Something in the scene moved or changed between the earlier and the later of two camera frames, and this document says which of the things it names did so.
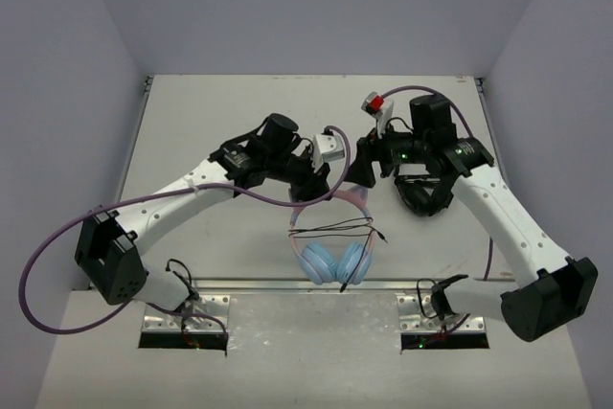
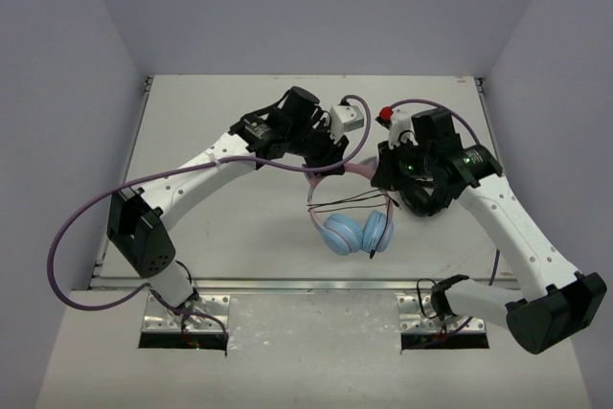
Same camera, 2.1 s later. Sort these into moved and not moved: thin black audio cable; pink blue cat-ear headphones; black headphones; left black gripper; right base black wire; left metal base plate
Moved: thin black audio cable; left black gripper; pink blue cat-ear headphones
Not moved: left metal base plate; black headphones; right base black wire
